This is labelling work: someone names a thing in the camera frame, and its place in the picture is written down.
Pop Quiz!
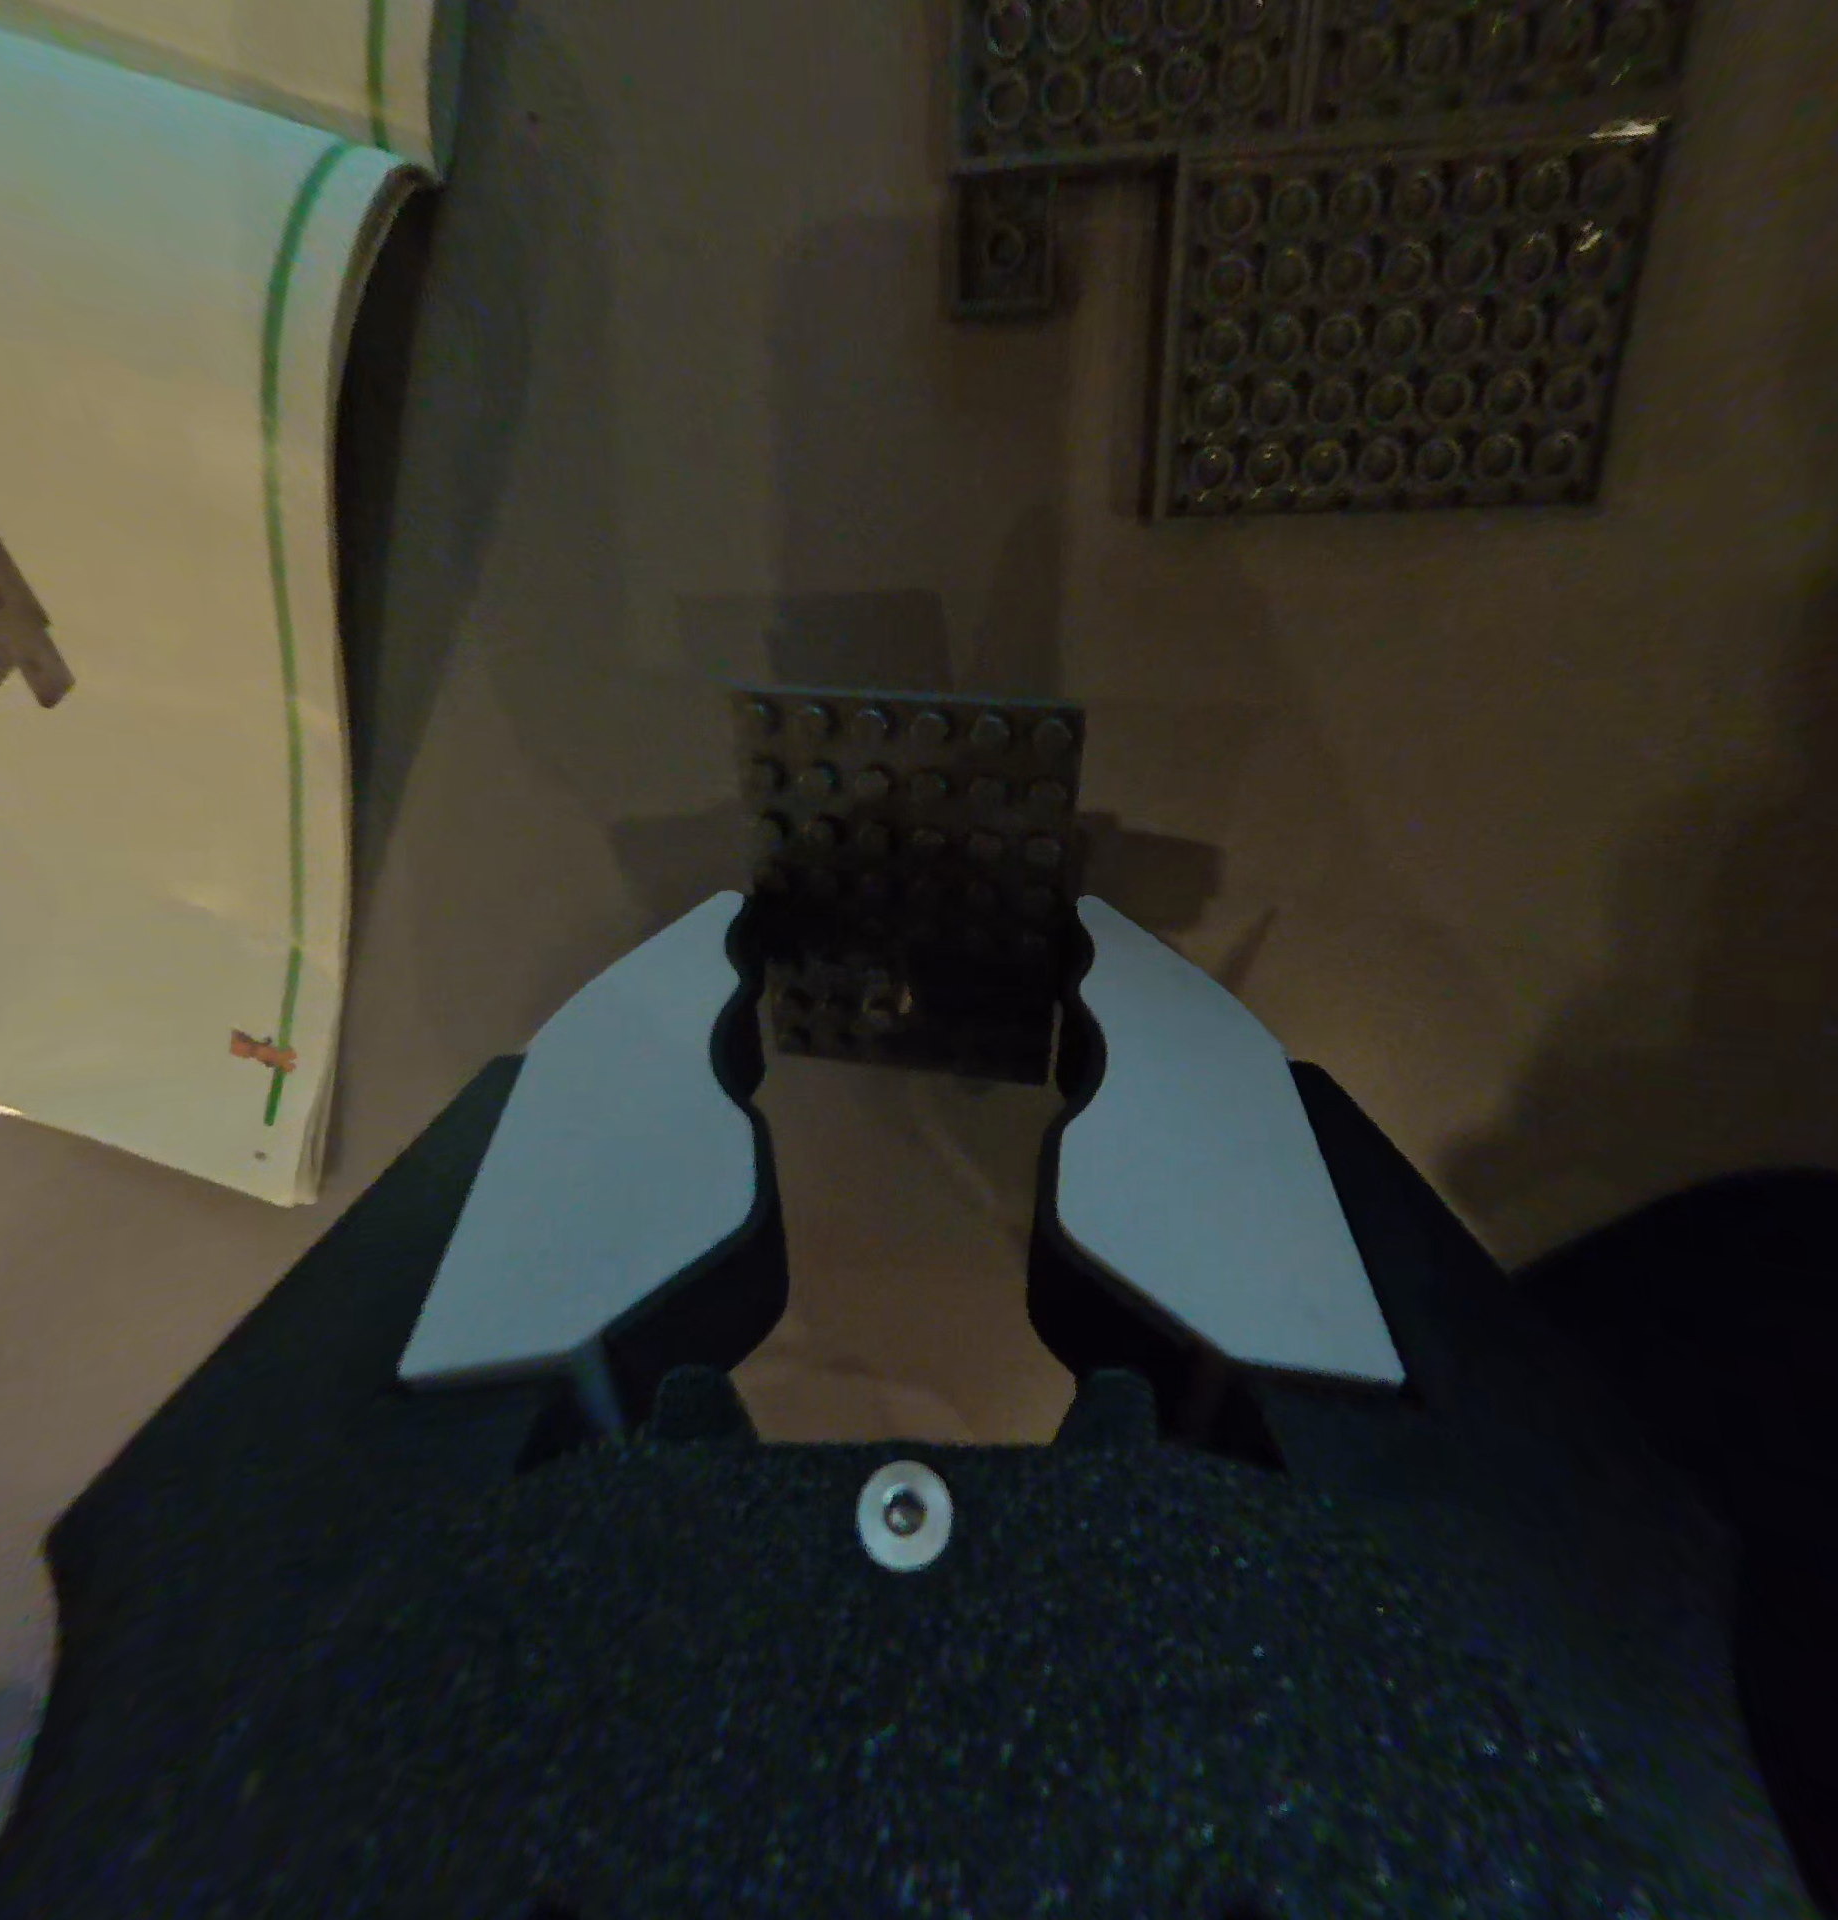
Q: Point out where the grey toy brick plate assembly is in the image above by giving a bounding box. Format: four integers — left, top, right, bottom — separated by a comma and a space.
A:
948, 0, 1694, 524

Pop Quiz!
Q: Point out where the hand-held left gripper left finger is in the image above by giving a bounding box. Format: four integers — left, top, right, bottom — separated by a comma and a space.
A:
400, 893, 785, 1390

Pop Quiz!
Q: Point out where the grey studded toy plate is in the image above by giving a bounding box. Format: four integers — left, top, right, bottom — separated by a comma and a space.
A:
731, 688, 1088, 1085

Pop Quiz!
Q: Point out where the instruction booklet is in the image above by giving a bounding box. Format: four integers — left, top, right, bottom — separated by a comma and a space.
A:
0, 0, 445, 1208

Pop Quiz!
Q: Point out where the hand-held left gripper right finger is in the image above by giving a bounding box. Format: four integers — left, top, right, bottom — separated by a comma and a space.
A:
1026, 893, 1407, 1395

